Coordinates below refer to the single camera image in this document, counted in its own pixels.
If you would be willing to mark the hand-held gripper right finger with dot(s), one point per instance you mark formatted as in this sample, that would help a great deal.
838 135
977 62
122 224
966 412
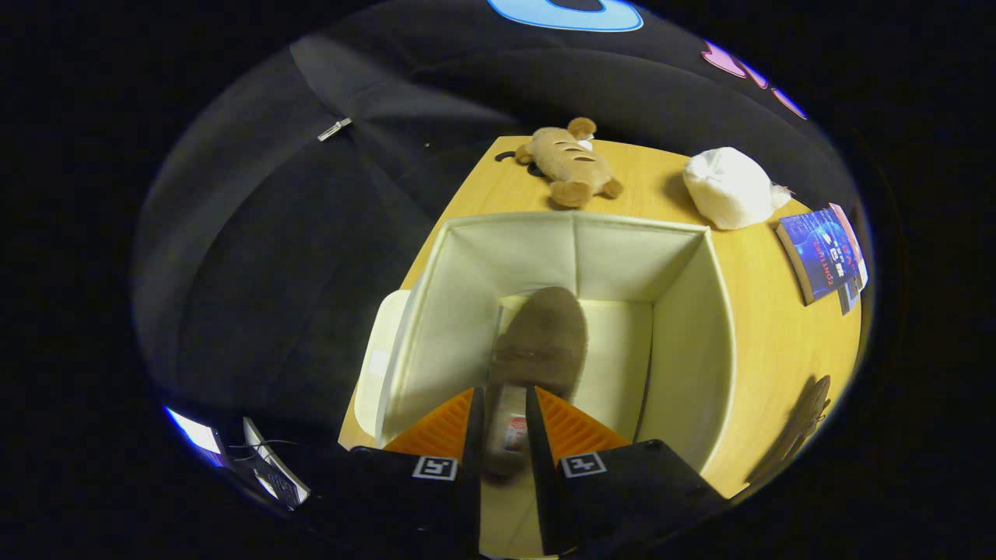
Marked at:
548 505

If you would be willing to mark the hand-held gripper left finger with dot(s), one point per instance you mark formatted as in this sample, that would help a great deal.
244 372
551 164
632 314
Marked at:
471 505

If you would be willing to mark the cream fabric storage box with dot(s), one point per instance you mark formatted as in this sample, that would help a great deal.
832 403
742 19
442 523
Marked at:
685 350

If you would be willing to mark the laptop screen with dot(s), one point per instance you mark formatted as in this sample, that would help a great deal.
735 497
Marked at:
272 467

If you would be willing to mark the bright monitor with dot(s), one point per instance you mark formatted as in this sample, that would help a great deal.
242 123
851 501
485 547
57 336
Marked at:
194 432

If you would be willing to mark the black backdrop cloth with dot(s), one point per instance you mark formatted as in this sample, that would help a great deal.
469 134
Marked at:
272 272

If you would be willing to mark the brown striped plush toy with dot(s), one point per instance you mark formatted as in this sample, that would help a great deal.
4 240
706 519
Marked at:
572 167

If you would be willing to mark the white plush toy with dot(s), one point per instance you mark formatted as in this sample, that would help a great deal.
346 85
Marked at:
727 190

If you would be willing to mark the blue book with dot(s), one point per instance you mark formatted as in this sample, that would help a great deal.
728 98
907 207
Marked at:
817 253

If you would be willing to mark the silver clip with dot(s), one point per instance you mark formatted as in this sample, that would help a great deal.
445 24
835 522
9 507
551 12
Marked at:
334 129

